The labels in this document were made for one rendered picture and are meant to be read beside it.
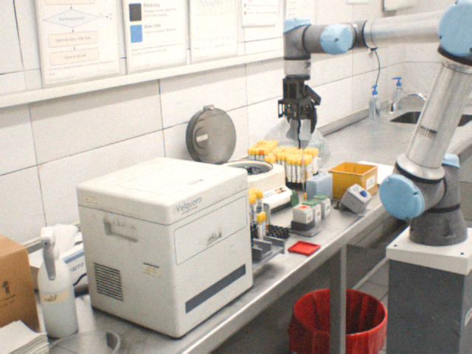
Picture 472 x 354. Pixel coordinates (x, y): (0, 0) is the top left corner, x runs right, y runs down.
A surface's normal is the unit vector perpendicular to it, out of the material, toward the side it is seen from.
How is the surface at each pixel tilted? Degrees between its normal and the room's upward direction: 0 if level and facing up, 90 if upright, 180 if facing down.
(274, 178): 90
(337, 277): 90
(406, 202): 98
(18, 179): 90
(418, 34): 111
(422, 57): 90
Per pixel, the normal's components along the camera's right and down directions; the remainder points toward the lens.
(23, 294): 0.77, 0.14
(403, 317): -0.58, 0.26
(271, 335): -0.04, -0.96
